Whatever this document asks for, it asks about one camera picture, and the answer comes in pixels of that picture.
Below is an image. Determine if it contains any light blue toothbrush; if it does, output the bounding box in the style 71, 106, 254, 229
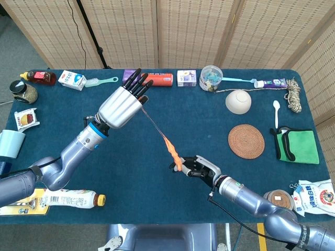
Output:
221, 76, 259, 84

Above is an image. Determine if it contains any dark blue box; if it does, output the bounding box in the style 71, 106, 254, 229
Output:
0, 161, 13, 175

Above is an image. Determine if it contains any black stand pole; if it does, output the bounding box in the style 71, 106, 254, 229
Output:
75, 0, 113, 70

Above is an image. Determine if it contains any purple white toothpaste tube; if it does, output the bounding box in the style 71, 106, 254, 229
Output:
253, 78, 288, 89

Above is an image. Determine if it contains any bamboo folding screen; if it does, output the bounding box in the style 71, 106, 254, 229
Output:
0, 0, 335, 126

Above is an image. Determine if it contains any glass jar black lid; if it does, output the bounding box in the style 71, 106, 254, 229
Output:
9, 80, 39, 105

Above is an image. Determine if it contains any orange can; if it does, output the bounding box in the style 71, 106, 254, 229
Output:
142, 73, 174, 87

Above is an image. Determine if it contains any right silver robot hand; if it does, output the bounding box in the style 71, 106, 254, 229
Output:
169, 155, 222, 188

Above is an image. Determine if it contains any grey robot torso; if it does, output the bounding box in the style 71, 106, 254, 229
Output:
98, 223, 228, 251

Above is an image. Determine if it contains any tea bottle yellow cap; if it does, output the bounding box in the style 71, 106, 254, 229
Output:
43, 188, 106, 209

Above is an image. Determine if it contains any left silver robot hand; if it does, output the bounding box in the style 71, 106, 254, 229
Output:
97, 68, 154, 129

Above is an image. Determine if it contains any clear jar of clips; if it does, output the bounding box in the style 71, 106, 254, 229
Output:
198, 65, 224, 93

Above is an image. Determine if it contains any white red snack packet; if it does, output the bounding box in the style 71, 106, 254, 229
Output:
14, 107, 40, 131

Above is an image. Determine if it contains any white blue milk carton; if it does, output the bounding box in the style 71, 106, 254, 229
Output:
58, 70, 87, 92

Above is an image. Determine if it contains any yellow razor package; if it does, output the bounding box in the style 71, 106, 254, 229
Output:
0, 188, 50, 216

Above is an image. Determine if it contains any thin black hanging cable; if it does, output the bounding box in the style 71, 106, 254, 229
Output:
67, 0, 88, 69

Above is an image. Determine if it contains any white sugar bag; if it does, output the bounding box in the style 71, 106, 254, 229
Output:
290, 179, 335, 217

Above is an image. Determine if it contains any round brown lidded cup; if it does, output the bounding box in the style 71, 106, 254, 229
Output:
263, 189, 295, 211

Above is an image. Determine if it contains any cream bowl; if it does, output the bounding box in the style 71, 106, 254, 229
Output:
225, 89, 252, 115

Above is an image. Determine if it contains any red sauce bottle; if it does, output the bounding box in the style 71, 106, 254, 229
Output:
20, 70, 57, 86

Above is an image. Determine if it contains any blue tablecloth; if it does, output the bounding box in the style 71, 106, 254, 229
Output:
0, 68, 335, 225

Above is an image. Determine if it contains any green cloth black edge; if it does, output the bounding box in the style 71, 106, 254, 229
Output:
270, 127, 320, 165

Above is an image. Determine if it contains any white purple carton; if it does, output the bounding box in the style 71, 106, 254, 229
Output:
176, 69, 197, 87

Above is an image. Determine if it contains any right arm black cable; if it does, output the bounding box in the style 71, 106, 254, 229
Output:
208, 192, 291, 248

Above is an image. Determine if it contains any brown rattan coaster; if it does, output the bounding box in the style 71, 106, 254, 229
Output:
228, 123, 265, 159

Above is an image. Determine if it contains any orange stretchy toy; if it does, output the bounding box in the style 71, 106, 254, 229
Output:
142, 103, 183, 173

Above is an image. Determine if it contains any braided rope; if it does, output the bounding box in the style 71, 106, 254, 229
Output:
215, 79, 303, 113

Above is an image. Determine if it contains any white plastic spoon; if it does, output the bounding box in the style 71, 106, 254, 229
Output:
272, 100, 281, 129

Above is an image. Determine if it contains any green handled white brush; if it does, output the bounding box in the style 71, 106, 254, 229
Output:
84, 76, 119, 88

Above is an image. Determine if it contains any light blue mug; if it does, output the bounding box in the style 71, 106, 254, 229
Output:
0, 129, 26, 159

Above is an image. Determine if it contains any purple box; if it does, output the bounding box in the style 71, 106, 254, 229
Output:
122, 69, 141, 85

